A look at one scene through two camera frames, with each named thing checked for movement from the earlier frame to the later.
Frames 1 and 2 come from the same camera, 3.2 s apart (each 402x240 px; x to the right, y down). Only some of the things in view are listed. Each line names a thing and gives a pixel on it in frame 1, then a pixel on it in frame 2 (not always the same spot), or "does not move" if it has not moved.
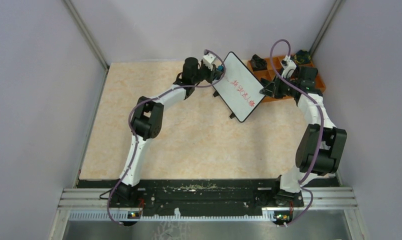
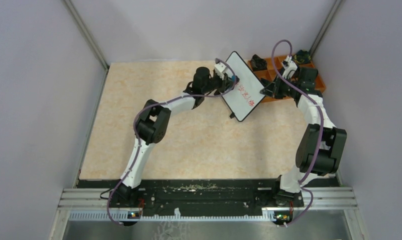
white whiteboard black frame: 238,89 does not move
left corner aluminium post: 90,37 does not move
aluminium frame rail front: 322,198 does not move
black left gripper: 211,74 -> 226,84
